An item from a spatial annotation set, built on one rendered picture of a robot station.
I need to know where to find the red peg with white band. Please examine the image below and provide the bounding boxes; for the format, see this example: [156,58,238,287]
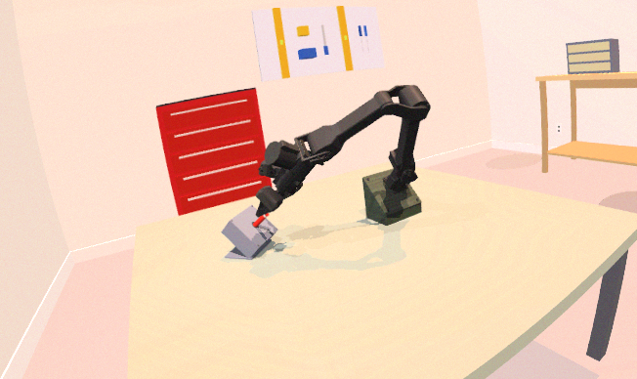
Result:
[252,214,270,227]

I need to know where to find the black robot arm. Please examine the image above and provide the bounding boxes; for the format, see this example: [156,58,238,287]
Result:
[259,84,431,194]

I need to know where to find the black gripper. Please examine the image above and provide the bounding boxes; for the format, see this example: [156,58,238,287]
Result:
[255,168,306,217]

